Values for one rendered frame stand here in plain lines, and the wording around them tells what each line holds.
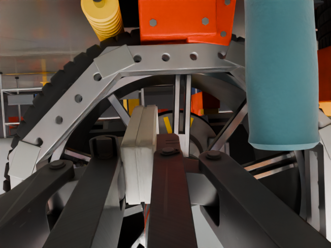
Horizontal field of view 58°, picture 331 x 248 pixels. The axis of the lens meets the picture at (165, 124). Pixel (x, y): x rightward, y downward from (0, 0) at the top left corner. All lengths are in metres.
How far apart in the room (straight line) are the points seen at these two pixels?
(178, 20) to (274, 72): 0.18
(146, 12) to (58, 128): 0.22
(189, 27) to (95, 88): 0.17
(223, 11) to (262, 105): 0.19
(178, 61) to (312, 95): 0.20
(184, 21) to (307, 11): 0.17
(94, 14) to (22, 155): 0.24
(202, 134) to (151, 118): 0.92
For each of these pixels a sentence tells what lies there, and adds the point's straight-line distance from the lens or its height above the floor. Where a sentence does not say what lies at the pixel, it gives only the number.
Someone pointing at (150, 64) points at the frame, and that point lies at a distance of 0.47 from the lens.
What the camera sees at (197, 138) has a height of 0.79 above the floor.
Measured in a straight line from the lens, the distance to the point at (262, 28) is 0.40.
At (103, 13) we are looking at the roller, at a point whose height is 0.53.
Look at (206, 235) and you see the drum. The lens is 0.36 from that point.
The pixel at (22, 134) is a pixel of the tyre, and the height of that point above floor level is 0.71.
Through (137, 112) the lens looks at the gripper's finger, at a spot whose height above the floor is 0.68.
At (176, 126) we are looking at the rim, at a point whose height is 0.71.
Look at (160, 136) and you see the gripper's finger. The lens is 0.16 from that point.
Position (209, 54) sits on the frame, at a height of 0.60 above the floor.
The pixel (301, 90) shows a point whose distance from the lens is 0.39.
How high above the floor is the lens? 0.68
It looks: 2 degrees up
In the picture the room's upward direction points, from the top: 177 degrees clockwise
